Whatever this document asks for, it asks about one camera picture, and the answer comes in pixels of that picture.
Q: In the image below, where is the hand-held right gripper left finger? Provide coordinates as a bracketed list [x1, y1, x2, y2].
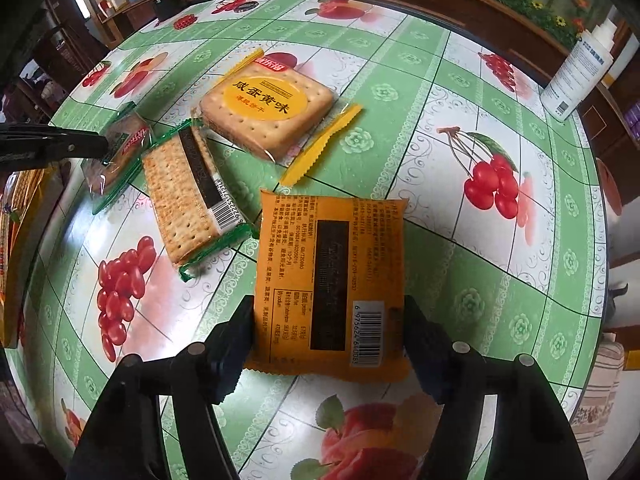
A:
[67, 294, 256, 480]

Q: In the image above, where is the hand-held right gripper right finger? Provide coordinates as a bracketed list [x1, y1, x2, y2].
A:
[402, 294, 591, 480]

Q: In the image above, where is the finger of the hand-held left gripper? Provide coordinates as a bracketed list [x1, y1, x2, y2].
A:
[0, 122, 110, 172]

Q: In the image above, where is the round biscuit green-label packet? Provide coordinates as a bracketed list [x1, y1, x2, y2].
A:
[82, 102, 151, 216]

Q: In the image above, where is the orange opaque biscuit packet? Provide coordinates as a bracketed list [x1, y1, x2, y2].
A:
[242, 189, 413, 378]

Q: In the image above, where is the white box with gold rim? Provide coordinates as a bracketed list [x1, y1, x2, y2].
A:
[0, 167, 51, 348]

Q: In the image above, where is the fruit printed tablecloth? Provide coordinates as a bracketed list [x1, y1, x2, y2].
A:
[5, 0, 608, 480]

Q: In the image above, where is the green-end clear cracker packet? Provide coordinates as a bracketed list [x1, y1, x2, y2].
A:
[141, 119, 253, 281]

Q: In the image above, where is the striped cloth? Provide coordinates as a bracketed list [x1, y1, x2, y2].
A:
[570, 342, 626, 441]

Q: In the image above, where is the small black box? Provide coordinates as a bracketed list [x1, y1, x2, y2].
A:
[152, 0, 193, 21]

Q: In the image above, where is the yellow square cracker packet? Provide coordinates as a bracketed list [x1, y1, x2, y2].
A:
[199, 49, 365, 188]

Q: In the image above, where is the white plastic bottle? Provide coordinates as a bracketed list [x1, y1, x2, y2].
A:
[541, 17, 616, 122]

